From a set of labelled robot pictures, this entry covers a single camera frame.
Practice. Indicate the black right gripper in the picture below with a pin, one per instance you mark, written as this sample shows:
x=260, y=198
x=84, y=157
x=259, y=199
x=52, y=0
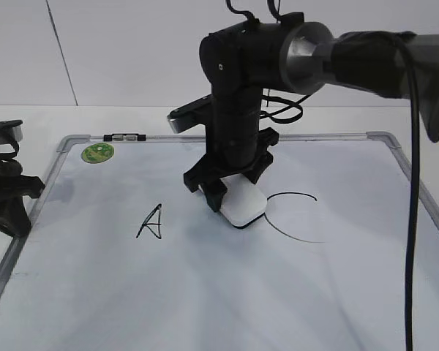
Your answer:
x=249, y=158

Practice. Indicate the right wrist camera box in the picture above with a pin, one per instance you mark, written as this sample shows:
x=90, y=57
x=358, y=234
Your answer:
x=190, y=115

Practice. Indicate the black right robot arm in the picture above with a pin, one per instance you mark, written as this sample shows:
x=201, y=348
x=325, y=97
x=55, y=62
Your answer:
x=300, y=57

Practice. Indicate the black hanging clip on frame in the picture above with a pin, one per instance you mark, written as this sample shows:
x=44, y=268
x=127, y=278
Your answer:
x=123, y=137

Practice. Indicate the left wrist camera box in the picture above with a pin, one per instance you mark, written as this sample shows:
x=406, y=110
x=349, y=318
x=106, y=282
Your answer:
x=10, y=132

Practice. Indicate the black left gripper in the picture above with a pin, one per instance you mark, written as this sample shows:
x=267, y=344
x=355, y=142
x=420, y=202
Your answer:
x=14, y=220

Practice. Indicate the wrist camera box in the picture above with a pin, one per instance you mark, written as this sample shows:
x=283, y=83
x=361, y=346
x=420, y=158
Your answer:
x=190, y=115
x=10, y=132

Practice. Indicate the round green magnet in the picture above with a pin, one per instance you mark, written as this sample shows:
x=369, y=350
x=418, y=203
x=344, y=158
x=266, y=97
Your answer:
x=97, y=153

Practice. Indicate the white rectangular eraser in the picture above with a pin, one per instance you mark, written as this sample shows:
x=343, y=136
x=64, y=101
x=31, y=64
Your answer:
x=243, y=202

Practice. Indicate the white whiteboard with metal frame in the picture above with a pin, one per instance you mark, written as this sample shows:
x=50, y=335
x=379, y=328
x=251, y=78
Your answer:
x=123, y=257

